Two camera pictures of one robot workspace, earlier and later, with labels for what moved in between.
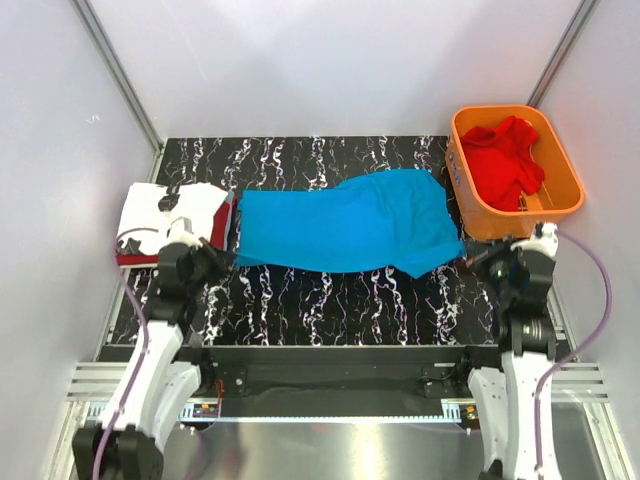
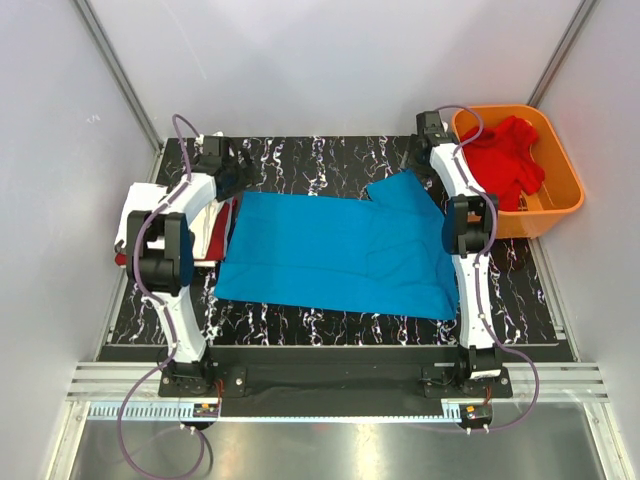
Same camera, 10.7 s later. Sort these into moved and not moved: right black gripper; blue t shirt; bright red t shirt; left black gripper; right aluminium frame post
Moved: blue t shirt; left black gripper; right black gripper
Not moved: bright red t shirt; right aluminium frame post
